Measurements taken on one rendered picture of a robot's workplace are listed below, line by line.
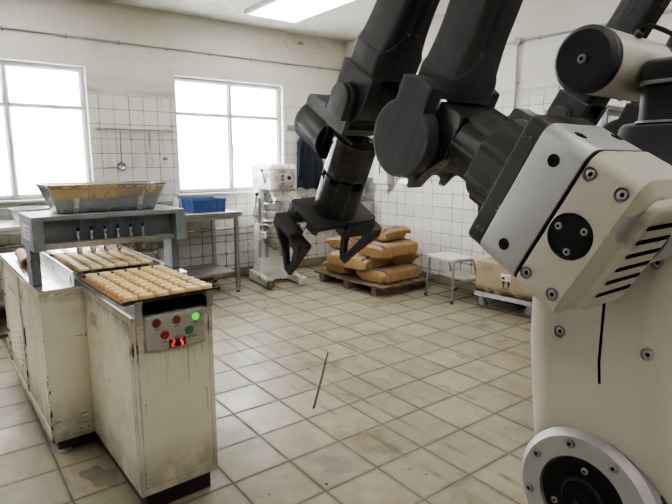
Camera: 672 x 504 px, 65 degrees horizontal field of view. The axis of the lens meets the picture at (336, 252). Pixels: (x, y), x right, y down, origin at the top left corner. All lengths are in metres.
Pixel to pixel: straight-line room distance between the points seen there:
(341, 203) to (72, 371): 2.38
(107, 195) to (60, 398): 1.00
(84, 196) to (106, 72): 3.46
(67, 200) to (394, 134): 2.38
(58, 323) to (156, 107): 3.83
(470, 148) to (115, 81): 5.79
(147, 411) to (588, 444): 1.89
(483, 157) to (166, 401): 2.00
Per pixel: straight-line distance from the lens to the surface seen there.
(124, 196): 2.88
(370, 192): 7.09
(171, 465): 2.47
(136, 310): 2.14
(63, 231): 2.85
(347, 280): 5.98
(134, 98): 6.22
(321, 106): 0.70
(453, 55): 0.53
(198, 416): 2.43
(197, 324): 2.25
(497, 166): 0.47
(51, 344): 2.86
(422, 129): 0.51
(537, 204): 0.44
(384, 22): 0.61
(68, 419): 3.01
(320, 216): 0.69
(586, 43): 0.66
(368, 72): 0.61
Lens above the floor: 1.43
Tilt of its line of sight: 10 degrees down
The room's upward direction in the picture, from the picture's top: straight up
